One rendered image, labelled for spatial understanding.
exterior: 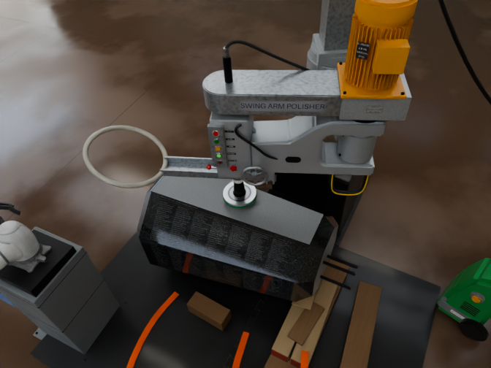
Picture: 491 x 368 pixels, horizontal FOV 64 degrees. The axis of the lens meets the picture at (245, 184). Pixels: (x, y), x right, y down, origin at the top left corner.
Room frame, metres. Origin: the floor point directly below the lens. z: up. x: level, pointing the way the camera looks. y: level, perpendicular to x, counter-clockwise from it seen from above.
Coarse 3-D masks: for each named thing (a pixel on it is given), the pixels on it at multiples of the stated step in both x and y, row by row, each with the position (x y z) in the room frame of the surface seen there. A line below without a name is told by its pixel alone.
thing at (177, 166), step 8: (168, 160) 1.76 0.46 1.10; (176, 160) 1.75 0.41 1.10; (184, 160) 1.74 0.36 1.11; (192, 160) 1.74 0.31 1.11; (200, 160) 1.73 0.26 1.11; (208, 160) 1.72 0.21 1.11; (168, 168) 1.71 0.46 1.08; (176, 168) 1.70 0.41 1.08; (184, 168) 1.70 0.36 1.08; (192, 168) 1.70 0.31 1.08; (200, 168) 1.69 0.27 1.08; (176, 176) 1.64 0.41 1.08; (184, 176) 1.63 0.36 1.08; (192, 176) 1.62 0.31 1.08; (200, 176) 1.62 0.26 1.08; (208, 176) 1.61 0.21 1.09; (216, 176) 1.60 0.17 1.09; (264, 176) 1.56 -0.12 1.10
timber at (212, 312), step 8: (192, 296) 1.34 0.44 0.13; (200, 296) 1.33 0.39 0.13; (192, 304) 1.27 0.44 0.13; (200, 304) 1.27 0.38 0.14; (208, 304) 1.26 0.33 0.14; (216, 304) 1.26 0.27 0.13; (192, 312) 1.26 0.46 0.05; (200, 312) 1.21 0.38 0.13; (208, 312) 1.21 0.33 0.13; (216, 312) 1.20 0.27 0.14; (224, 312) 1.20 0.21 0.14; (208, 320) 1.18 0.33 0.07; (216, 320) 1.15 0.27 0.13; (224, 320) 1.15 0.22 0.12; (224, 328) 1.13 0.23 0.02
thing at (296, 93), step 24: (216, 72) 1.73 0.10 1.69; (240, 72) 1.72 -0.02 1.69; (264, 72) 1.70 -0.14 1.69; (288, 72) 1.68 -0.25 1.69; (312, 72) 1.67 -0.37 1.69; (336, 72) 1.65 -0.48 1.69; (216, 96) 1.55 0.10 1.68; (240, 96) 1.53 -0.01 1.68; (264, 96) 1.51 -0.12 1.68; (288, 96) 1.49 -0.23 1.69; (312, 96) 1.48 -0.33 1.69; (336, 96) 1.46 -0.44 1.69; (408, 96) 1.40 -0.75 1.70; (360, 120) 1.45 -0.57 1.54
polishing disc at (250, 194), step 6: (228, 186) 1.70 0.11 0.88; (246, 186) 1.69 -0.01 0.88; (252, 186) 1.69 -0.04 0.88; (228, 192) 1.65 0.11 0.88; (246, 192) 1.64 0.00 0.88; (252, 192) 1.64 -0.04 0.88; (228, 198) 1.60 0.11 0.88; (234, 198) 1.60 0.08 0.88; (240, 198) 1.60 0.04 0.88; (246, 198) 1.59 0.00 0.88; (252, 198) 1.59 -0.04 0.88; (234, 204) 1.55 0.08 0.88; (240, 204) 1.54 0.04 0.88; (246, 204) 1.55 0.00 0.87
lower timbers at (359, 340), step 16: (336, 272) 1.45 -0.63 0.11; (368, 288) 1.31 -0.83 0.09; (368, 304) 1.19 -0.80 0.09; (352, 320) 1.09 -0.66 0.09; (368, 320) 1.08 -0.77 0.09; (320, 336) 1.00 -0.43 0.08; (352, 336) 0.98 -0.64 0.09; (368, 336) 0.97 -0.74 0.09; (352, 352) 0.88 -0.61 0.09; (368, 352) 0.87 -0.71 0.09
